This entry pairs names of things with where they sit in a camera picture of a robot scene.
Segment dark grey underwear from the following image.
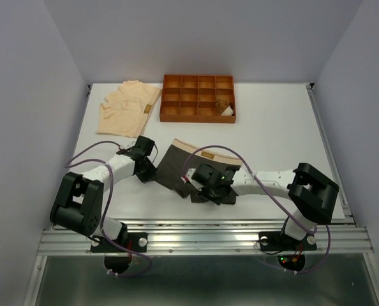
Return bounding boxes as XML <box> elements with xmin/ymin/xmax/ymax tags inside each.
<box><xmin>154</xmin><ymin>138</ymin><xmax>242</xmax><ymax>203</ymax></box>

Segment orange compartment tray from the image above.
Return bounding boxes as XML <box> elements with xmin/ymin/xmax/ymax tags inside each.
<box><xmin>160</xmin><ymin>74</ymin><xmax>237</xmax><ymax>124</ymax></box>

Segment brown underwear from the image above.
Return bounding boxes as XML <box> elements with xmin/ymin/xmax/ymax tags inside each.
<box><xmin>215</xmin><ymin>99</ymin><xmax>234</xmax><ymax>117</ymax></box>

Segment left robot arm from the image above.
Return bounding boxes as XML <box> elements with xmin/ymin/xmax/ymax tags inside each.
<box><xmin>50</xmin><ymin>136</ymin><xmax>158</xmax><ymax>251</ymax></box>

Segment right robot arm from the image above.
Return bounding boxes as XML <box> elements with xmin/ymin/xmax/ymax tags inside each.
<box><xmin>184</xmin><ymin>163</ymin><xmax>339</xmax><ymax>251</ymax></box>

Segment peach underwear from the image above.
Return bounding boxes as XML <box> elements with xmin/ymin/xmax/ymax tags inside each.
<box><xmin>97</xmin><ymin>80</ymin><xmax>161</xmax><ymax>138</ymax></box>

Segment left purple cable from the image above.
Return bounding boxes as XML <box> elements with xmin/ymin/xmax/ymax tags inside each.
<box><xmin>64</xmin><ymin>141</ymin><xmax>154</xmax><ymax>277</ymax></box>

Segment purple cable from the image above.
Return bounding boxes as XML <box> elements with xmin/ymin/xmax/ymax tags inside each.
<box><xmin>64</xmin><ymin>141</ymin><xmax>154</xmax><ymax>277</ymax></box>
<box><xmin>182</xmin><ymin>145</ymin><xmax>332</xmax><ymax>275</ymax></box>

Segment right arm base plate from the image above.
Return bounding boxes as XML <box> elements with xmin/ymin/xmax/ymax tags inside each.
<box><xmin>258</xmin><ymin>231</ymin><xmax>317</xmax><ymax>252</ymax></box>

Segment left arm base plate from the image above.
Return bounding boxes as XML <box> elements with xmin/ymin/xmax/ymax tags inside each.
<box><xmin>89</xmin><ymin>231</ymin><xmax>149</xmax><ymax>254</ymax></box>

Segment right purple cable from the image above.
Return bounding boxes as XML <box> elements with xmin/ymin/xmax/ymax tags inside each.
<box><xmin>182</xmin><ymin>145</ymin><xmax>332</xmax><ymax>275</ymax></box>

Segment aluminium right side rail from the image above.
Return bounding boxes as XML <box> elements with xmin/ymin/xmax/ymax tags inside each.
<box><xmin>306</xmin><ymin>83</ymin><xmax>356</xmax><ymax>226</ymax></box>

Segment aluminium rail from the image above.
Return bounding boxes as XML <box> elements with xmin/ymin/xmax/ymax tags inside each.
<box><xmin>306</xmin><ymin>83</ymin><xmax>356</xmax><ymax>226</ymax></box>
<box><xmin>37</xmin><ymin>218</ymin><xmax>374</xmax><ymax>256</ymax></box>

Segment aluminium front rail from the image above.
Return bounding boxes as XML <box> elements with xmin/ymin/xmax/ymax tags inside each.
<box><xmin>37</xmin><ymin>218</ymin><xmax>374</xmax><ymax>256</ymax></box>

